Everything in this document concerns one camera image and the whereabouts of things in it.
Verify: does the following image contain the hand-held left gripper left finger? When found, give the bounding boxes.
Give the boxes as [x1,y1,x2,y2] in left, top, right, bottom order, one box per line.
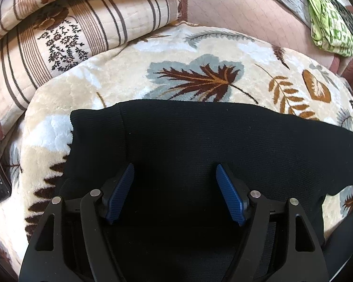
[19,162,135,282]

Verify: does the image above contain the dark grey cloth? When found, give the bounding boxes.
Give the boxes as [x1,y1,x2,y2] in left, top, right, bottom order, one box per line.
[331,0,353,34]

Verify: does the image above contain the striped floral folded quilt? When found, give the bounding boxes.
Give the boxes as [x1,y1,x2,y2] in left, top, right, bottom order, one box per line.
[0,0,183,131]

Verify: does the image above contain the black pants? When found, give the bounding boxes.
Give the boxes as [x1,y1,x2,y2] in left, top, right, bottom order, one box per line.
[58,100,353,282]

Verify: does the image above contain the green patterned folded blanket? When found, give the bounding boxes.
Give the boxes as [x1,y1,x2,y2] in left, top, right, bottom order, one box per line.
[297,0,353,57]

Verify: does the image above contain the leaf print plush blanket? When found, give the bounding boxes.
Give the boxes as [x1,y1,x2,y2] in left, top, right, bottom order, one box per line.
[6,23,353,271]

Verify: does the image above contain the pink sofa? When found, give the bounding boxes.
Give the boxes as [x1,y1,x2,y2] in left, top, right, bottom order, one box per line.
[169,0,353,87]

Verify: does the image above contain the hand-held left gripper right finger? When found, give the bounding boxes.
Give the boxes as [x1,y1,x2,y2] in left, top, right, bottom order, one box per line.
[216,164,335,282]

